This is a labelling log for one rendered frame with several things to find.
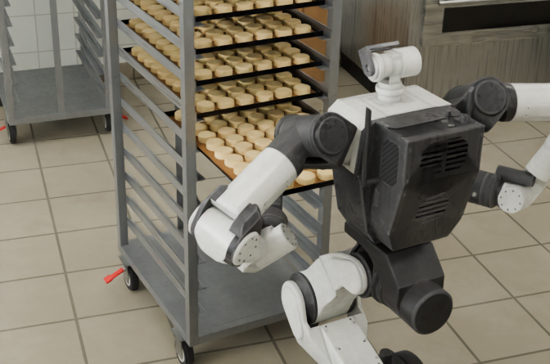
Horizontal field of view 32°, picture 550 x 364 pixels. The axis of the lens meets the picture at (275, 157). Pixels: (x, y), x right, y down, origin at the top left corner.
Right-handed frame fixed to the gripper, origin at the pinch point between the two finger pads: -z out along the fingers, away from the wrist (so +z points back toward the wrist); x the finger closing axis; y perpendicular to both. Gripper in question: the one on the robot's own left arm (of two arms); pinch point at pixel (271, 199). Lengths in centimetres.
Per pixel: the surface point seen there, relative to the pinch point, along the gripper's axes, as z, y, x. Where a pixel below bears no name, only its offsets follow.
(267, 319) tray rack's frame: -39, 2, -64
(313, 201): -52, -11, -28
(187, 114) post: -26.8, 24.1, 10.8
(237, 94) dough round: -44.8, 11.8, 9.6
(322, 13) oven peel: -293, -16, -43
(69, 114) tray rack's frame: -196, 101, -66
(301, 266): -57, -8, -55
